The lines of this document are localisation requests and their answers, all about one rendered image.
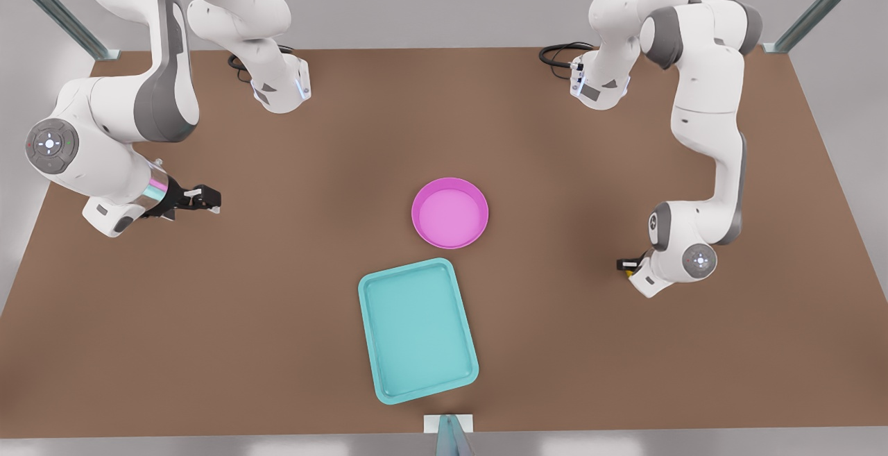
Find pink round plate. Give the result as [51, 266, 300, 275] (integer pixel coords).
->
[411, 177, 490, 250]

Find black cable loop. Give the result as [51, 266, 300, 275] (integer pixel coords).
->
[228, 44, 296, 86]
[538, 42, 597, 82]

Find silver frame post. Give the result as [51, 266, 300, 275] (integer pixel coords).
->
[0, 0, 120, 62]
[761, 0, 888, 54]
[423, 413, 475, 456]

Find teal rectangular tray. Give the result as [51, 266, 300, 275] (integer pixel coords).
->
[357, 257, 481, 406]

